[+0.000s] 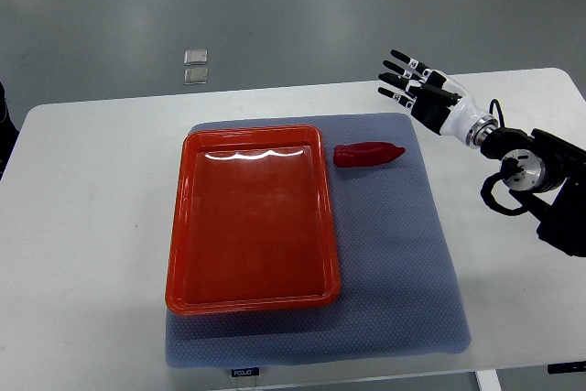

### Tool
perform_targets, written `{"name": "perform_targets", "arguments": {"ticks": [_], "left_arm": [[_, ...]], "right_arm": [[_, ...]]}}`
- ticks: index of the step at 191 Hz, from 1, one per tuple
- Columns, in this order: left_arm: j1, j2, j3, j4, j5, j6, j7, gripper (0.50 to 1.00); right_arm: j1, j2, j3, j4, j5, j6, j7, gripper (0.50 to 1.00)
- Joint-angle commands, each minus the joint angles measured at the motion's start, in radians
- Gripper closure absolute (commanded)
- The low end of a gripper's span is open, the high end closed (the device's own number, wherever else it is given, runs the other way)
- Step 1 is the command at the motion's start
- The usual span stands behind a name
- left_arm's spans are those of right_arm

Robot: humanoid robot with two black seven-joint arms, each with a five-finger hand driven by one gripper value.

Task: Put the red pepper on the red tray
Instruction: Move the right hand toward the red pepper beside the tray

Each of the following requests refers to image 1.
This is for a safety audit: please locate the black white thumb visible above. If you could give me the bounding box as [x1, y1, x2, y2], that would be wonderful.
[423, 83, 461, 105]

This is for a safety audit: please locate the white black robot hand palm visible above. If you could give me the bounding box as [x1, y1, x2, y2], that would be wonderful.
[410, 80, 498, 147]

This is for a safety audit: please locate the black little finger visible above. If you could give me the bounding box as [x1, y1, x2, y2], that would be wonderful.
[377, 87, 415, 106]

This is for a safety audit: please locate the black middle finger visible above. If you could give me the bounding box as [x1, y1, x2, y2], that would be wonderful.
[383, 60, 424, 81]

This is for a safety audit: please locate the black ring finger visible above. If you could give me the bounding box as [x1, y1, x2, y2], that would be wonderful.
[378, 72, 419, 92]

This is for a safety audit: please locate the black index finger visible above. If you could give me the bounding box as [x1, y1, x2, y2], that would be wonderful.
[390, 49, 431, 76]

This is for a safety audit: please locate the red pepper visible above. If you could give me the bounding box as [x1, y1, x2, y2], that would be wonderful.
[333, 142, 406, 168]

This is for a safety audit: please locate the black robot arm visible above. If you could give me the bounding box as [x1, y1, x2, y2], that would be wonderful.
[378, 49, 585, 257]

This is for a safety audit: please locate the red plastic tray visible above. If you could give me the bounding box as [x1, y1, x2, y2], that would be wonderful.
[165, 125, 341, 317]

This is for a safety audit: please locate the blue-grey textured mat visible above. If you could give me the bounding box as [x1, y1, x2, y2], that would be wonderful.
[166, 113, 471, 369]

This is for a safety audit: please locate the upper floor metal plate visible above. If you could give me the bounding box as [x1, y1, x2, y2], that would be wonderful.
[183, 49, 208, 66]

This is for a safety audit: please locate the floor metal plate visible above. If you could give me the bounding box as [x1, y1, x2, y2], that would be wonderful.
[183, 67, 209, 85]
[183, 49, 208, 66]

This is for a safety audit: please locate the lower floor metal plate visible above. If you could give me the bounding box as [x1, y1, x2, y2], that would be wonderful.
[183, 67, 209, 85]

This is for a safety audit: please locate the white table leg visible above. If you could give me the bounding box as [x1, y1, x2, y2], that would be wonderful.
[475, 369, 503, 391]

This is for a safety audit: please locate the black table control panel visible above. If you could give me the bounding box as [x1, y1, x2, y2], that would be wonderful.
[547, 362, 586, 375]

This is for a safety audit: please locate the black table label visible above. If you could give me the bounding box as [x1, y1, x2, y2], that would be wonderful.
[231, 367, 260, 378]

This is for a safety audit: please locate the dark object at left edge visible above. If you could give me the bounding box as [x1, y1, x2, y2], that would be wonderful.
[0, 83, 19, 175]

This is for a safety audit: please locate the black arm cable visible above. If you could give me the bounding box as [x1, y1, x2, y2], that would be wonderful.
[479, 98, 532, 216]

